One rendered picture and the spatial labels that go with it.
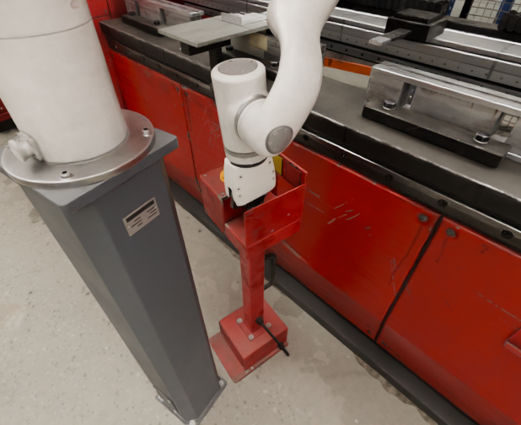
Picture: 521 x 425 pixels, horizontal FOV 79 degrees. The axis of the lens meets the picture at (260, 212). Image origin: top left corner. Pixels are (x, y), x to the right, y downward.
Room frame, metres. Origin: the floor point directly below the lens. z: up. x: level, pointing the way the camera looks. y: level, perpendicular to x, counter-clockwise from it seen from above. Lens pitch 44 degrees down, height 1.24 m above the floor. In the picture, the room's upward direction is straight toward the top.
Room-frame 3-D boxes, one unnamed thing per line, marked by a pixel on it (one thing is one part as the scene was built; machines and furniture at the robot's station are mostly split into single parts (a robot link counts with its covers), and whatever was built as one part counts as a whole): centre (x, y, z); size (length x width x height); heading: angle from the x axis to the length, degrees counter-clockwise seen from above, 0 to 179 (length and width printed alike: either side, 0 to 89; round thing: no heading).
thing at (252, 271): (0.57, 0.02, 0.39); 0.05 x 0.05 x 0.54; 36
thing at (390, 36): (0.93, -0.37, 1.01); 0.26 x 0.12 x 0.05; 134
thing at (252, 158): (0.51, 0.02, 0.92); 0.09 x 0.08 x 0.03; 126
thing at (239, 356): (0.56, 0.05, 0.06); 0.25 x 0.20 x 0.12; 126
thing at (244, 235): (0.57, 0.02, 0.75); 0.20 x 0.16 x 0.18; 36
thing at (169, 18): (1.49, 0.40, 0.92); 0.50 x 0.06 x 0.10; 44
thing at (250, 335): (0.57, 0.02, 0.13); 0.10 x 0.10 x 0.01; 36
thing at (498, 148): (0.63, -0.36, 0.89); 0.30 x 0.05 x 0.03; 44
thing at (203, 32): (1.00, 0.12, 1.00); 0.26 x 0.18 x 0.01; 134
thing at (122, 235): (0.38, 0.24, 0.50); 0.18 x 0.18 x 1.00; 56
